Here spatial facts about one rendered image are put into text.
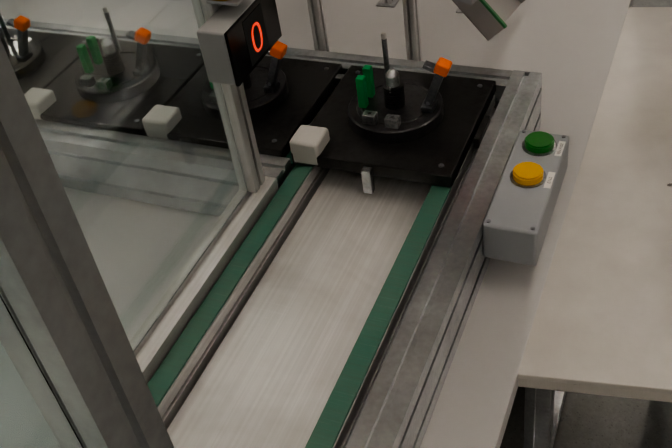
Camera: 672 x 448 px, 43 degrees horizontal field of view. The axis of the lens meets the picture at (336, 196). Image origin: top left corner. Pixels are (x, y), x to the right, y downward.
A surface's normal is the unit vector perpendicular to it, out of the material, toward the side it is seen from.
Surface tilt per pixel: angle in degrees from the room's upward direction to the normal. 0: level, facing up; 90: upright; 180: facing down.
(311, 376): 0
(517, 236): 90
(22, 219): 90
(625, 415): 0
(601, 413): 0
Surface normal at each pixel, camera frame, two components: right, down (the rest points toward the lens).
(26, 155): 0.92, 0.15
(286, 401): -0.12, -0.76
